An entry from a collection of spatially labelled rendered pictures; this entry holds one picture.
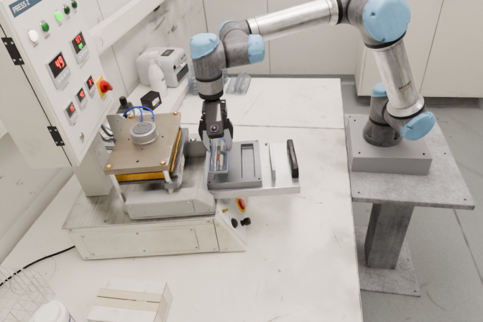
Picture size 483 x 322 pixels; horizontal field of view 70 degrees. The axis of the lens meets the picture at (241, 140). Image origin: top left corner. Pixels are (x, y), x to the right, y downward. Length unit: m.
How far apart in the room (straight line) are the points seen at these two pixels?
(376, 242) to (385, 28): 1.16
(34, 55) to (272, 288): 0.86
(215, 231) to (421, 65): 2.48
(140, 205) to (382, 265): 1.39
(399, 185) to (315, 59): 2.28
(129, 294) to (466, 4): 2.81
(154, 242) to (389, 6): 0.95
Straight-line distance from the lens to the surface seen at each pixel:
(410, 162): 1.44
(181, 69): 2.05
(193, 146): 1.23
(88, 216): 1.18
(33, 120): 0.95
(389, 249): 1.95
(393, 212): 1.74
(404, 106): 1.24
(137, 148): 1.05
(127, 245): 1.19
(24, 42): 0.87
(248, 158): 1.13
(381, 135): 1.44
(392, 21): 1.04
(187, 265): 1.18
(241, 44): 0.93
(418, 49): 3.14
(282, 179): 1.07
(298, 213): 1.27
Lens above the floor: 1.71
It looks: 37 degrees down
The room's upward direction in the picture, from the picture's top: 6 degrees counter-clockwise
